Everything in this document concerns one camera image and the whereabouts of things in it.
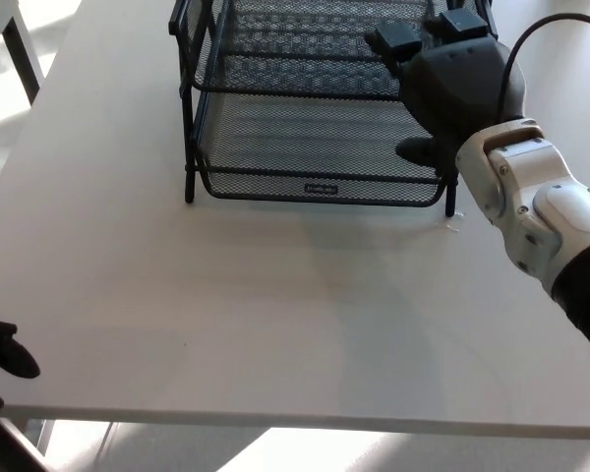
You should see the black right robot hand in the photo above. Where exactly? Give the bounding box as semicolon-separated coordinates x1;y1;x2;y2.
363;8;528;173

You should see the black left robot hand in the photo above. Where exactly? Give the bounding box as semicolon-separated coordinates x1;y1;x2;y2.
0;317;41;420

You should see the white desk leg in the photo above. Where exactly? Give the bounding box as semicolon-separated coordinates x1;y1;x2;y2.
37;418;56;458

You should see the dark brown bar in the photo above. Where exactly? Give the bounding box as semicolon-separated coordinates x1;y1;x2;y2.
0;416;45;472

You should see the white side table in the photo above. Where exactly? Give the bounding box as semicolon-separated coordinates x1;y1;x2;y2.
0;0;45;107

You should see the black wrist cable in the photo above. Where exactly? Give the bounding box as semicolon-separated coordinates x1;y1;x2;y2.
496;13;590;124

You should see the black metal tray rack frame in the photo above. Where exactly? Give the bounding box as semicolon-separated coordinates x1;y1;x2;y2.
168;0;496;218

